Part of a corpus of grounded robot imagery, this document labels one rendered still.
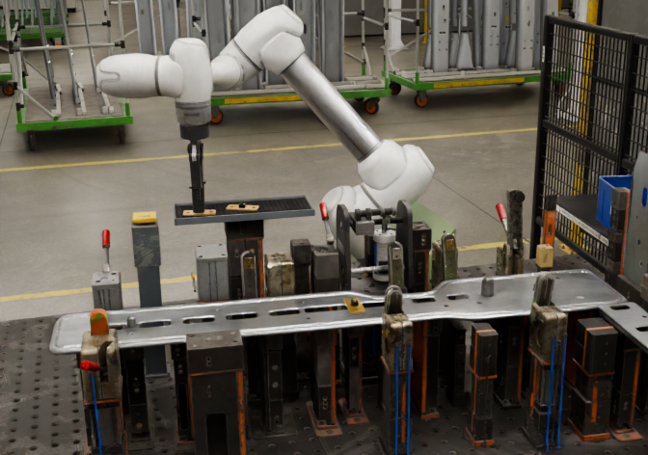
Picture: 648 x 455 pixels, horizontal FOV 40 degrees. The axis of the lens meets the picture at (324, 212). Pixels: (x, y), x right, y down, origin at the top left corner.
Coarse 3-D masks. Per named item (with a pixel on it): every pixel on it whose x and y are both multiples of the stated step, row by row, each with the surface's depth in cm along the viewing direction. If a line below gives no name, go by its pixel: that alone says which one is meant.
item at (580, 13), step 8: (584, 0) 853; (576, 8) 864; (584, 8) 854; (576, 16) 867; (584, 16) 857; (576, 32) 873; (576, 48) 876; (576, 80) 881; (576, 88) 883; (576, 96) 884; (560, 112) 904; (576, 120) 876
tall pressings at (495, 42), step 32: (448, 0) 962; (480, 0) 999; (512, 0) 991; (544, 0) 977; (448, 32) 978; (480, 32) 1007; (512, 32) 999; (448, 64) 1011; (480, 64) 1016; (512, 64) 1003
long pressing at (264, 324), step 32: (448, 288) 226; (480, 288) 225; (512, 288) 225; (576, 288) 225; (608, 288) 224; (64, 320) 210; (160, 320) 210; (224, 320) 209; (256, 320) 209; (288, 320) 209; (320, 320) 208; (352, 320) 208; (416, 320) 210; (480, 320) 210; (64, 352) 196
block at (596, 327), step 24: (576, 336) 213; (600, 336) 204; (576, 360) 213; (600, 360) 206; (576, 384) 216; (600, 384) 209; (576, 408) 215; (600, 408) 211; (576, 432) 216; (600, 432) 213
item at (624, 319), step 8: (608, 304) 215; (616, 304) 215; (624, 304) 215; (632, 304) 215; (600, 312) 213; (608, 312) 211; (616, 312) 211; (624, 312) 211; (632, 312) 211; (640, 312) 210; (608, 320) 209; (616, 320) 207; (624, 320) 207; (632, 320) 206; (640, 320) 206; (624, 328) 203; (632, 328) 203; (632, 336) 199; (640, 336) 198; (640, 344) 195
